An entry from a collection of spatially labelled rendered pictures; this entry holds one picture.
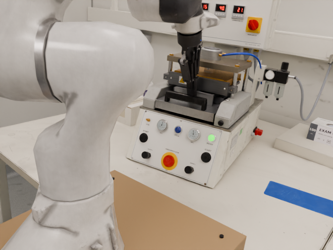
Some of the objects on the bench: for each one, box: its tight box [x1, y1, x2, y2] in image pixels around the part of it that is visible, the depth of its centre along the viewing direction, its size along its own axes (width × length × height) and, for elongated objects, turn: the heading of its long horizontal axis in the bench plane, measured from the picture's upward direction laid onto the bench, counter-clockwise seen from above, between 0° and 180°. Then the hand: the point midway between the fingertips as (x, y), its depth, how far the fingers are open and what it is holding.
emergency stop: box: [163, 155, 174, 167], centre depth 105 cm, size 2×4×4 cm, turn 49°
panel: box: [130, 110, 223, 187], centre depth 105 cm, size 2×30×19 cm, turn 49°
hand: (191, 87), depth 106 cm, fingers closed, pressing on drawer
